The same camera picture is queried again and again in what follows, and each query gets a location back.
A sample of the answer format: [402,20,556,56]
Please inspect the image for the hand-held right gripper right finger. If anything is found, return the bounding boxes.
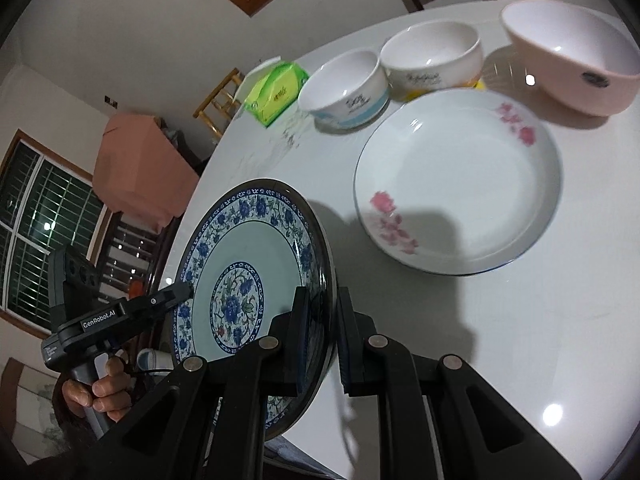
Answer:
[337,287,583,480]

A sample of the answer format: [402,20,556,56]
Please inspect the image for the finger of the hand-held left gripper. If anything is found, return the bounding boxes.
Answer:
[127,282,194,322]

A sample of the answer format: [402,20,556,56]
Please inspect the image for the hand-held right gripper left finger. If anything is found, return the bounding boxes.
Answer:
[102,286,313,480]

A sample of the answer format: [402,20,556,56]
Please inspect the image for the blue floral plate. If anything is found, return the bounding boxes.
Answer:
[167,178,335,443]

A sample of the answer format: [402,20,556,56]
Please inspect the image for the white plate with pink flowers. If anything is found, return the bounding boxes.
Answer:
[353,88,563,276]

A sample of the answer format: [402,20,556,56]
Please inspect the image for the white bowl with yellow base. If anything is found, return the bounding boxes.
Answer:
[380,20,484,102]

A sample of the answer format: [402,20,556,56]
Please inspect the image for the person's left hand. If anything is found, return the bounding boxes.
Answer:
[61,354,134,422]

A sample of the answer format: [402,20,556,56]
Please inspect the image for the white cup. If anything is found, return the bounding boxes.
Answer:
[137,347,173,373]

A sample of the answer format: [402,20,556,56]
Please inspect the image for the bamboo chair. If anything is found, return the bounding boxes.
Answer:
[194,67,246,141]

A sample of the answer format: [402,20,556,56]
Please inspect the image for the green tissue pack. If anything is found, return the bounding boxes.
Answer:
[235,57,310,128]

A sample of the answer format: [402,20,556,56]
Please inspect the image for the white bowl with blue band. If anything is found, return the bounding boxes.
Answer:
[298,50,391,131]

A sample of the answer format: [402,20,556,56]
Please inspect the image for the pink bowl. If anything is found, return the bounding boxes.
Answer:
[501,0,640,117]

